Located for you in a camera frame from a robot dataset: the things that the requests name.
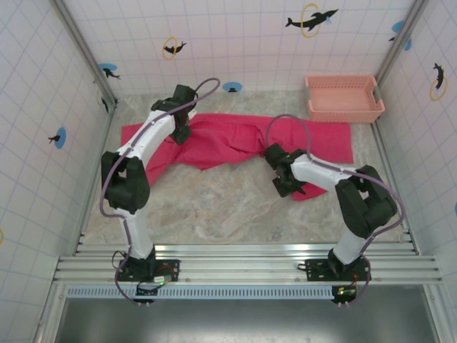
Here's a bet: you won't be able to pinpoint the grey metal panel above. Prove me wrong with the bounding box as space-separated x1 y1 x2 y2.
59 298 442 343

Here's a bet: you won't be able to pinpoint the aluminium mounting beam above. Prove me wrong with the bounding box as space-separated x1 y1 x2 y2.
53 244 443 286

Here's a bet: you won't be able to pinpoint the aluminium side rail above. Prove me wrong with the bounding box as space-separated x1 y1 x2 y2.
371 123 421 255
73 103 119 255

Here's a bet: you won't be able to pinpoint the pink plastic basket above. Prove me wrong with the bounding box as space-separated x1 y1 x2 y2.
304 74 386 125

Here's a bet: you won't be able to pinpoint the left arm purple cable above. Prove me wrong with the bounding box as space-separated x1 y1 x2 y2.
99 76 221 307

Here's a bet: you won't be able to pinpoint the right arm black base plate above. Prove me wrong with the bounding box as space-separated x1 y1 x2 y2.
298 257 372 283

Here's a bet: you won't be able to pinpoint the white slotted cable duct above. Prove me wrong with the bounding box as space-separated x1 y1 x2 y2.
66 285 338 299

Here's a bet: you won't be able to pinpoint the pink long pants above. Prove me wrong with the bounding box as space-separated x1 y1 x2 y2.
120 113 355 203

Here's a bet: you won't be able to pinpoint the right green circuit board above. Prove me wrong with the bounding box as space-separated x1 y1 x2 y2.
335 285 358 300

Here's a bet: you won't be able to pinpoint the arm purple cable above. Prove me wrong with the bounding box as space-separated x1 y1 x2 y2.
99 76 221 307
266 113 408 307

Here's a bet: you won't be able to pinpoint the blue patches sticker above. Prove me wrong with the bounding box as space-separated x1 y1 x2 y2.
388 20 413 51

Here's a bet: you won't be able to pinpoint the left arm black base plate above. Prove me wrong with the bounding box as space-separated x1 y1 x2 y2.
119 257 181 283

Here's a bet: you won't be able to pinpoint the dolphin yellow ring sticker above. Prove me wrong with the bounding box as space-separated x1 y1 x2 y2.
162 36 188 60
96 89 110 114
429 62 448 101

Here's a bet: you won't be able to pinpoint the aluminium corner post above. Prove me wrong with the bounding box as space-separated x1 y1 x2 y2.
376 0 429 85
49 0 119 108

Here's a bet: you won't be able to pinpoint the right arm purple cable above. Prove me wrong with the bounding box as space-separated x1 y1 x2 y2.
266 113 408 307

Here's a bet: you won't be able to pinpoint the blue circle dolphin sticker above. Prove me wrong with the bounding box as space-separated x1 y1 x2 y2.
98 63 121 80
48 126 68 149

